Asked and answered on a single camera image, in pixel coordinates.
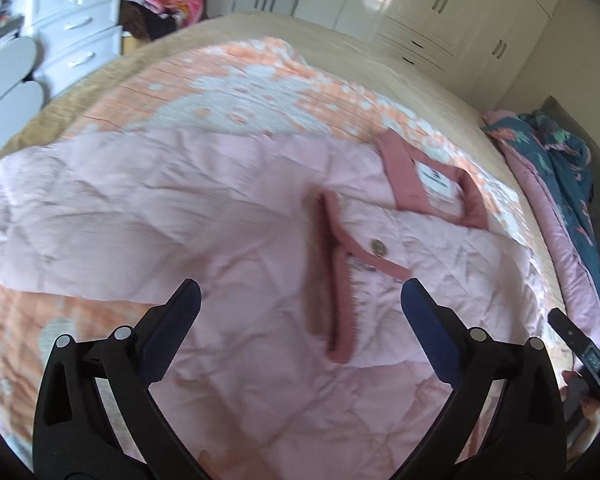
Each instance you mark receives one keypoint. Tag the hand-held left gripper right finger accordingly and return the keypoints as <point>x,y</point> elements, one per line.
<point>429,332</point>

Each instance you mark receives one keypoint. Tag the white oval panel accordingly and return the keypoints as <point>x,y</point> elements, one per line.
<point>5,70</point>
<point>5,120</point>

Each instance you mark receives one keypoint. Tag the bed with beige cover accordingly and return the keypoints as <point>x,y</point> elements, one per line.
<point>379,60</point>

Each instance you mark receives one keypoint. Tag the teal floral quilt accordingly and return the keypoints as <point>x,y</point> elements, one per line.
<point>564,175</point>

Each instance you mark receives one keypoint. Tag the orange and white blanket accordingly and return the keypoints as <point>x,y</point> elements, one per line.
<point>255,90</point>

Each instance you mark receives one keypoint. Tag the white wardrobe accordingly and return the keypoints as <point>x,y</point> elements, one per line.
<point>429,10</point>

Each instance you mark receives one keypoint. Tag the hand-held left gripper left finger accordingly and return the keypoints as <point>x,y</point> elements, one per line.
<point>172,332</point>

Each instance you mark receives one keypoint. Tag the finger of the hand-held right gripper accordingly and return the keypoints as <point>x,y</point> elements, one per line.
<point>592,362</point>

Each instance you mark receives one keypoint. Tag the pink quilted jacket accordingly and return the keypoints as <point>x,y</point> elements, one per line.
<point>220,210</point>

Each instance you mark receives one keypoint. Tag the dark brown cloth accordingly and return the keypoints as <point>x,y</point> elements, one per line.
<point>145,22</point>

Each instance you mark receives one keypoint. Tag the white chest of drawers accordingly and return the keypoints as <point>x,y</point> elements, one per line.
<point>75,25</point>

